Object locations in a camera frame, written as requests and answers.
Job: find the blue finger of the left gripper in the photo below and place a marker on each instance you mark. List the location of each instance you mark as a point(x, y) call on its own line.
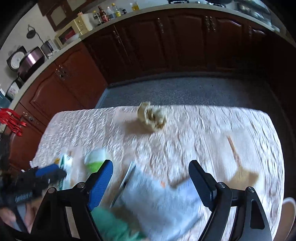
point(50, 170)

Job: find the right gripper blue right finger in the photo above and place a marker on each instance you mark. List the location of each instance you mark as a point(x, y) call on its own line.
point(204, 183)

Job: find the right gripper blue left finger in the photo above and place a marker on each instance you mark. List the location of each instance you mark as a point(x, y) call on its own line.
point(97, 184)

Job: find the green white milk carton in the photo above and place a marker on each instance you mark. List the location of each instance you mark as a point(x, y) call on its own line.
point(64, 161)

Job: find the wooden lower kitchen cabinets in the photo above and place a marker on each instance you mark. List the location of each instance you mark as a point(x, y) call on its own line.
point(170, 39)

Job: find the person's left hand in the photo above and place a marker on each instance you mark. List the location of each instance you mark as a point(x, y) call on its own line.
point(27, 212)

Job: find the white green cup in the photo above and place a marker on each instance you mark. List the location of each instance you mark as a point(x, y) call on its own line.
point(95, 159)

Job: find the green cloth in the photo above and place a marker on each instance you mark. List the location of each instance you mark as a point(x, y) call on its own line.
point(113, 228)

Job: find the grey white foil packet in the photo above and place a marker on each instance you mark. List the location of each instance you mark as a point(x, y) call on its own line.
point(160, 211)

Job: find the pink lace tablecloth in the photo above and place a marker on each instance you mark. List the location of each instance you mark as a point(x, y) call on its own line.
point(221, 139)

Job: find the crumpled beige paper ball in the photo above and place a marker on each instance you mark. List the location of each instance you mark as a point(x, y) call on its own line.
point(153, 118)

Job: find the white plastic bucket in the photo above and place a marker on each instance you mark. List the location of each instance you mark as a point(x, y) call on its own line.
point(286, 220)

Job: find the purple rice cooker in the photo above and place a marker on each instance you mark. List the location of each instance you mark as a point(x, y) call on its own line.
point(30, 63)

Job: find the cream microwave oven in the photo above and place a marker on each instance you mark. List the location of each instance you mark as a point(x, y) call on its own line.
point(78, 26)

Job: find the yellow oil bottle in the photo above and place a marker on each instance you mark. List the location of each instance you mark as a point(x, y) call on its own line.
point(134, 6)

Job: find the wooden upper wall cabinets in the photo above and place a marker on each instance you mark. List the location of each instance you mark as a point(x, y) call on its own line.
point(61, 12)

